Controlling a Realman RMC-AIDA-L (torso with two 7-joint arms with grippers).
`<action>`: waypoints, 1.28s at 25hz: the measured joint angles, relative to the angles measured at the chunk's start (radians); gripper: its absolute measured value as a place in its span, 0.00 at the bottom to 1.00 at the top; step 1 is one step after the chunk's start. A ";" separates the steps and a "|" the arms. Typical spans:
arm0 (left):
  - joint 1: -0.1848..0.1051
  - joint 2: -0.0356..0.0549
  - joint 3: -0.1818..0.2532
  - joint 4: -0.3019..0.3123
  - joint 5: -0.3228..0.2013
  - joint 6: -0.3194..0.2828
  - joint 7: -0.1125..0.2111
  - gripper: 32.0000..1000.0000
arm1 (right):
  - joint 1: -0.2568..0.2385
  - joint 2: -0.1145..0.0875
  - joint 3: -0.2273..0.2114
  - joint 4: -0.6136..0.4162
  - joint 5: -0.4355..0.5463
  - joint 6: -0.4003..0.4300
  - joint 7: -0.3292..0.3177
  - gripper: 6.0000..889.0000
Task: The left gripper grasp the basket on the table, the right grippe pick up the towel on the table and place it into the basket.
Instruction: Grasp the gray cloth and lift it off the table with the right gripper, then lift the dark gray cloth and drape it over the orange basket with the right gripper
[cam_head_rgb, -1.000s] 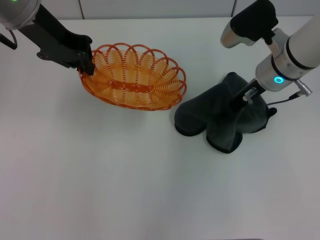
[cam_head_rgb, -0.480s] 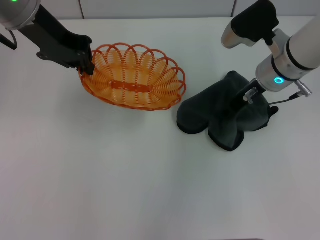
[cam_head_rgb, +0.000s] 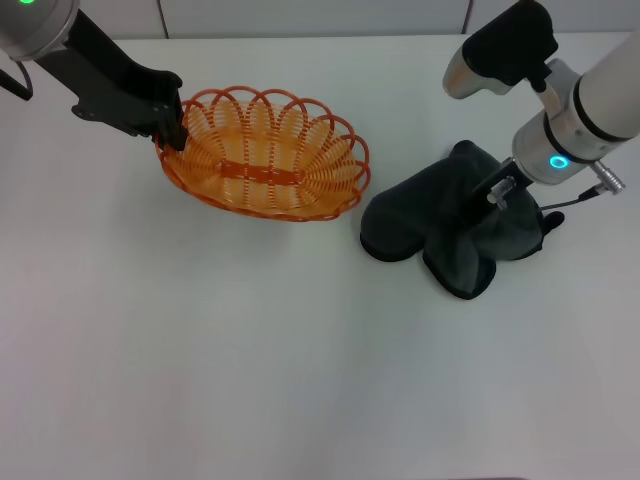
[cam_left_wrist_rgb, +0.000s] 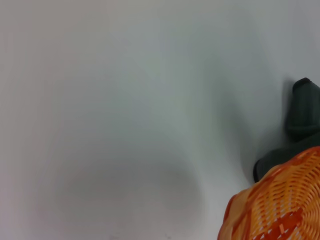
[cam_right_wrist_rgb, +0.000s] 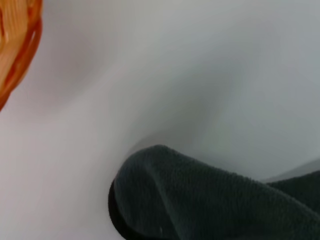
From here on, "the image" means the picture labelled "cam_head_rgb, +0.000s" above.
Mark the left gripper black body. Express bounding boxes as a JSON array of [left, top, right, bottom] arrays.
[[37, 8, 182, 142]]

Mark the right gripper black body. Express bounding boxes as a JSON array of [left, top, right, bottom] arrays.
[[462, 157, 534, 224]]

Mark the dark grey towel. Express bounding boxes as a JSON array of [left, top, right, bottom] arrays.
[[359, 139, 566, 301]]

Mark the orange woven plastic basket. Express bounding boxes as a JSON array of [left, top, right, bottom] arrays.
[[153, 85, 372, 222]]

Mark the grey cable with metal plugs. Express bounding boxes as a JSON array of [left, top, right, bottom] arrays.
[[487, 159, 626, 214]]

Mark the black cable loop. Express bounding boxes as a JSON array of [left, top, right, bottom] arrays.
[[0, 59, 32, 101]]

